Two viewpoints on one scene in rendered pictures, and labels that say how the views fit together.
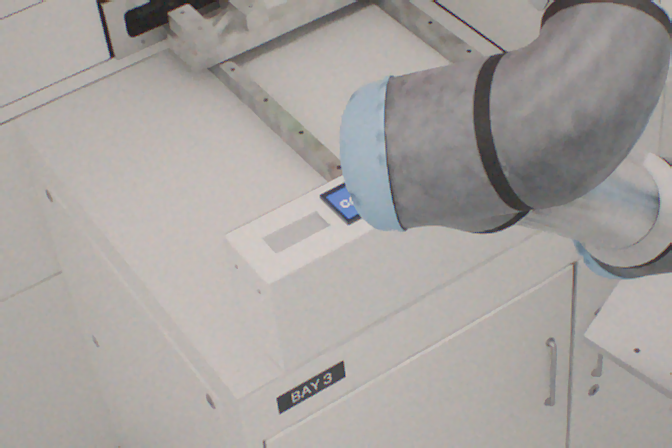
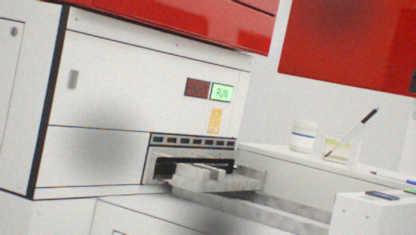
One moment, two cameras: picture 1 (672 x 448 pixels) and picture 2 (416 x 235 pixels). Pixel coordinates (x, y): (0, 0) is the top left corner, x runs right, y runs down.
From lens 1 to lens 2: 1.45 m
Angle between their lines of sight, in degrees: 49
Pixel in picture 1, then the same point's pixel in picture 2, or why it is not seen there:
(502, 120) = not seen: outside the picture
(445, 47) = (304, 210)
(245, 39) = (215, 184)
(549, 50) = not seen: outside the picture
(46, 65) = (119, 170)
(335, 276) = (391, 223)
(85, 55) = (133, 175)
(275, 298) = (380, 218)
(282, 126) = (263, 212)
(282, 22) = (226, 184)
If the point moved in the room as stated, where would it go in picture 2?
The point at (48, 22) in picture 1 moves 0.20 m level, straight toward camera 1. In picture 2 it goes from (130, 144) to (186, 163)
